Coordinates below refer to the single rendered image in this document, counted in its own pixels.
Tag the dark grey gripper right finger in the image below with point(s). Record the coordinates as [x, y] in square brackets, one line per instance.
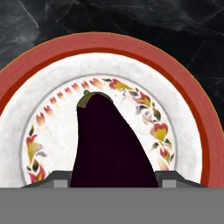
[169, 178]

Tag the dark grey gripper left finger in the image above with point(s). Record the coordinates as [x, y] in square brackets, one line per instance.
[59, 178]

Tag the dark purple eggplant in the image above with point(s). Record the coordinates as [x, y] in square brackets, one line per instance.
[110, 145]

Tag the red-rimmed floral white plate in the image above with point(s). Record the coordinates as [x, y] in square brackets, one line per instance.
[58, 75]

